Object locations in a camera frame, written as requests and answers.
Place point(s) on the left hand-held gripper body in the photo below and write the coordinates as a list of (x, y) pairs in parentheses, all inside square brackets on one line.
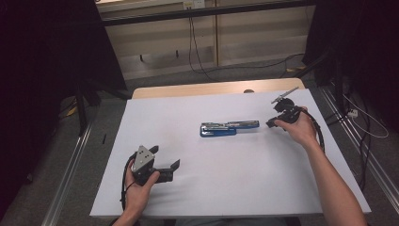
[(142, 158)]

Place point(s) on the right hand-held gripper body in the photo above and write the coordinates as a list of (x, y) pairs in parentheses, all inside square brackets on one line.
[(287, 109)]

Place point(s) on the blue stapler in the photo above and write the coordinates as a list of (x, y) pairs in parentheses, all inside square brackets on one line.
[(219, 128)]

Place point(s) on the person's right hand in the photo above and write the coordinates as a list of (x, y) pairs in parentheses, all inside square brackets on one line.
[(302, 130)]

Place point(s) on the person's left hand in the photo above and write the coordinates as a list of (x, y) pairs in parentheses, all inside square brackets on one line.
[(136, 197)]

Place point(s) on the brown round table grommet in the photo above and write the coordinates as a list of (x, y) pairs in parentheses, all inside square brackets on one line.
[(248, 91)]

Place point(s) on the small black stick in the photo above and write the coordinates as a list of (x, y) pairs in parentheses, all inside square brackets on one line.
[(104, 139)]

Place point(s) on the white table cover sheet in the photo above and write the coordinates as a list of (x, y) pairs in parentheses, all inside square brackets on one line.
[(219, 175)]

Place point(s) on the black metal stand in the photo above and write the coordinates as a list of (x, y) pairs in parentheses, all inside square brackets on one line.
[(82, 116), (338, 88)]

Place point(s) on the white plug adapter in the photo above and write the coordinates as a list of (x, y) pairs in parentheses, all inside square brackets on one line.
[(353, 113)]

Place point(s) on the wooden table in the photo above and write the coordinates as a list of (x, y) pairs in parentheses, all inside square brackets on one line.
[(188, 90)]

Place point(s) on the beige wooden cabinet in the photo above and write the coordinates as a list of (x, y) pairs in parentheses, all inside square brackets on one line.
[(257, 40)]

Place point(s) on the person's grey trousers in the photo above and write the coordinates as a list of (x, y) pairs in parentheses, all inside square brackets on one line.
[(229, 222)]

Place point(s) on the black curtain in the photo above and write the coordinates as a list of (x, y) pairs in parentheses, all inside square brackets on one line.
[(360, 47), (40, 62)]

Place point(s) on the aluminium floor rail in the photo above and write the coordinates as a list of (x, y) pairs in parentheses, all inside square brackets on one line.
[(67, 179), (376, 169)]

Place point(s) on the black metal frame bar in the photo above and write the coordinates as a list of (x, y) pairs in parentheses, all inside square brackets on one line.
[(204, 12)]

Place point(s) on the white wall socket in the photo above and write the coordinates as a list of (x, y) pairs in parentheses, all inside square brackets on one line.
[(194, 4)]

